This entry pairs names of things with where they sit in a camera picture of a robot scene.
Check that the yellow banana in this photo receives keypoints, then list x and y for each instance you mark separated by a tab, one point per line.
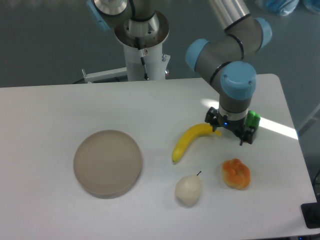
191	134

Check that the green bell pepper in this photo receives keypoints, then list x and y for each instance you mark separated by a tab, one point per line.
252	120

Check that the black device at table edge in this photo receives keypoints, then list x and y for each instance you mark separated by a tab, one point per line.
311	214

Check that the white pedestal base bar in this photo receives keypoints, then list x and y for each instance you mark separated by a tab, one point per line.
104	76

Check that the blue plastic bag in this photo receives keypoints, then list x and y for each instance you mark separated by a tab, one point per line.
277	7
312	5

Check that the beige round plate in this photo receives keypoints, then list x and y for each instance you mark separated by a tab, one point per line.
107	163

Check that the orange knotted bread roll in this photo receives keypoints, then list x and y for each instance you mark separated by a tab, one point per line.
236	174

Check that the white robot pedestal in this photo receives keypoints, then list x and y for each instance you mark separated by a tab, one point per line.
142	43

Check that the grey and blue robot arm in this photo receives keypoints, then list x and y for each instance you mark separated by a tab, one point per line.
220	64

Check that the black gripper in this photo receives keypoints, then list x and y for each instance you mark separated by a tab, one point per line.
234	122

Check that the white pear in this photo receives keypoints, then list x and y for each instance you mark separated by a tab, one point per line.
188	189

